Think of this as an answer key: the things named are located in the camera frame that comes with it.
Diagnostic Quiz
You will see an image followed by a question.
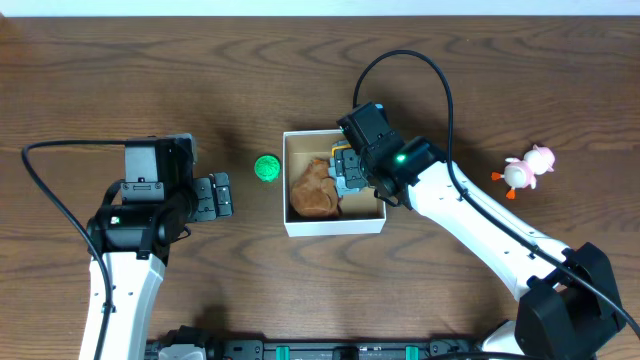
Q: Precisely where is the pink white duck toy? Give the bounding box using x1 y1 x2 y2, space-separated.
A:
491 145 556 200

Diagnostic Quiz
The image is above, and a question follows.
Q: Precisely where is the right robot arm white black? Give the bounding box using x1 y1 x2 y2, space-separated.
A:
329 137 632 359

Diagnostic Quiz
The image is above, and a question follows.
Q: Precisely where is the brown plush bear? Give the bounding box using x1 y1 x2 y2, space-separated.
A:
290 159 341 218

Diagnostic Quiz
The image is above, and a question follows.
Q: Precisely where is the white cardboard box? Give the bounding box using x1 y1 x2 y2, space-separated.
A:
281 129 386 237

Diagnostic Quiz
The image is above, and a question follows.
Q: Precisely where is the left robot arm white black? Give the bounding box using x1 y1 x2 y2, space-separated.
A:
79 172 233 359

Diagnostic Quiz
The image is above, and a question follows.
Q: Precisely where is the grey yellow toy truck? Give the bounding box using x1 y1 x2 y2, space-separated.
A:
328 140 369 198

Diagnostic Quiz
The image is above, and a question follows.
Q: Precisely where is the green round toy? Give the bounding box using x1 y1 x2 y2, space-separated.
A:
254 154 281 182

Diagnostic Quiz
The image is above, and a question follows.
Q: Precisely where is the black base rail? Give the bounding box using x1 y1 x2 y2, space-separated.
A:
144 324 599 360

